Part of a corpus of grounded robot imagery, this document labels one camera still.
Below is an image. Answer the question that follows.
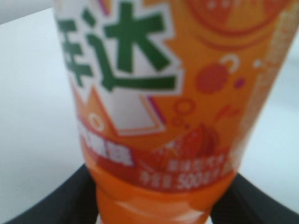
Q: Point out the orange soda plastic bottle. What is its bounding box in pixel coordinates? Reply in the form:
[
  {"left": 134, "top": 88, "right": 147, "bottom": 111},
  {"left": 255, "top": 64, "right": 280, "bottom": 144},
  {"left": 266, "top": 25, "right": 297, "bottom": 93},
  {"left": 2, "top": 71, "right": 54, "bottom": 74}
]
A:
[{"left": 53, "top": 0, "right": 299, "bottom": 224}]

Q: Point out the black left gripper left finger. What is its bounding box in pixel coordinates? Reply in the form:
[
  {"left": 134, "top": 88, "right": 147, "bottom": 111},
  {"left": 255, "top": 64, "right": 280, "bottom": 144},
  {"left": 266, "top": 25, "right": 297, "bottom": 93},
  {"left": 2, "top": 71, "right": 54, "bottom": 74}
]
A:
[{"left": 8, "top": 165, "right": 99, "bottom": 224}]

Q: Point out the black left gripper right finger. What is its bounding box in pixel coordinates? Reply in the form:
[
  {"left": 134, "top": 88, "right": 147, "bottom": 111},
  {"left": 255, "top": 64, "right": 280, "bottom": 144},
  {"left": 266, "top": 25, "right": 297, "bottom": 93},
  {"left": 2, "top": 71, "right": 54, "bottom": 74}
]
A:
[{"left": 210, "top": 174, "right": 299, "bottom": 224}]

